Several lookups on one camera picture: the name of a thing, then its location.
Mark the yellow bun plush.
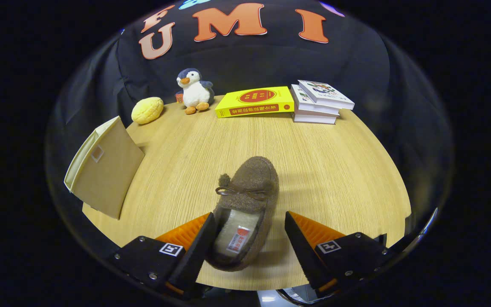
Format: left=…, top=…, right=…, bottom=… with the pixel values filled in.
left=131, top=97, right=164, bottom=125

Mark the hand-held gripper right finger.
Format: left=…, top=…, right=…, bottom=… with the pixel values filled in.
left=285, top=211, right=404, bottom=293

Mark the yellow book red circle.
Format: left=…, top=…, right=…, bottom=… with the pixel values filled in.
left=215, top=87, right=295, bottom=119

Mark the white book floral cover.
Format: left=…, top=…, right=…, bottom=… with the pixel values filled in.
left=298, top=80, right=355, bottom=110

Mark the beige fabric storage box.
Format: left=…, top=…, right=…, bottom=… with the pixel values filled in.
left=64, top=116, right=145, bottom=220

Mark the penguin plush toy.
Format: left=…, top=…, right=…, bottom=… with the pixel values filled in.
left=175, top=68, right=215, bottom=115

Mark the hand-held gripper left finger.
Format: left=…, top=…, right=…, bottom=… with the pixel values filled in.
left=109, top=212, right=217, bottom=299

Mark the brown fuzzy slipper shoe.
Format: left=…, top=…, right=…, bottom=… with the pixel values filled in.
left=205, top=156, right=280, bottom=272

